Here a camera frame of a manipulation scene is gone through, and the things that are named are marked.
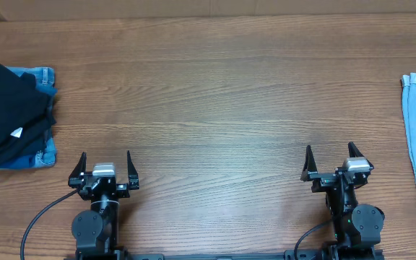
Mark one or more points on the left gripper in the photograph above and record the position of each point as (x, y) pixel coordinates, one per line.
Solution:
(103, 183)

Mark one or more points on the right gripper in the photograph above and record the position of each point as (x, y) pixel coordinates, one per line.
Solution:
(333, 178)

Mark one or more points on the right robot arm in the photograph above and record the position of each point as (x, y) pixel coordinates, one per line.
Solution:
(357, 227)

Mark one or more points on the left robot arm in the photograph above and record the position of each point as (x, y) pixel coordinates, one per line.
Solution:
(96, 229)

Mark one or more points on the folded blue jeans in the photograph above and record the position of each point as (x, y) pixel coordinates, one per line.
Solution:
(45, 81)

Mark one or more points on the folded black garment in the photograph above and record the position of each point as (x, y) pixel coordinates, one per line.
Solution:
(23, 115)

